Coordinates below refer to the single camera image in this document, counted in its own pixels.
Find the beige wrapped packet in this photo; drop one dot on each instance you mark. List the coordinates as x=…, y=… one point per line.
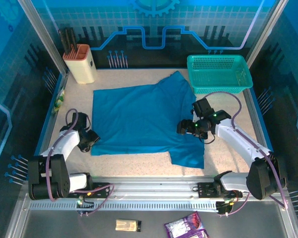
x=126, y=225

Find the teal plastic mesh basket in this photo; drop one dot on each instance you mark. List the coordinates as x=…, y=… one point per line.
x=218, y=74

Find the slotted aluminium strip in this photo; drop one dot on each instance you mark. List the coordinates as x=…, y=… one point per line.
x=139, y=205

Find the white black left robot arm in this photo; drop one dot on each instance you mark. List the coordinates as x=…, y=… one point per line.
x=64, y=146

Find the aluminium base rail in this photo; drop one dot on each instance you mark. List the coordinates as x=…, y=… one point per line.
x=151, y=186

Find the green yellow packet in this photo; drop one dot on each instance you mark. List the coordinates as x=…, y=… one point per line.
x=59, y=99

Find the aluminium frame post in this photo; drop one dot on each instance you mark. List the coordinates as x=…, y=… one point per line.
x=265, y=32
x=44, y=37

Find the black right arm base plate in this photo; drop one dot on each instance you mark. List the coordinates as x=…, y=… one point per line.
x=206, y=189

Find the blue t-shirt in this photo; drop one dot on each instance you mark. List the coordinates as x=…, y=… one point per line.
x=139, y=119

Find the purple snack bag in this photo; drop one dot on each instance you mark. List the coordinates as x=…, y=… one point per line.
x=186, y=225

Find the cream utensil holder orange rim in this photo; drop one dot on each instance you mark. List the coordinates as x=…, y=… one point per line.
x=82, y=67

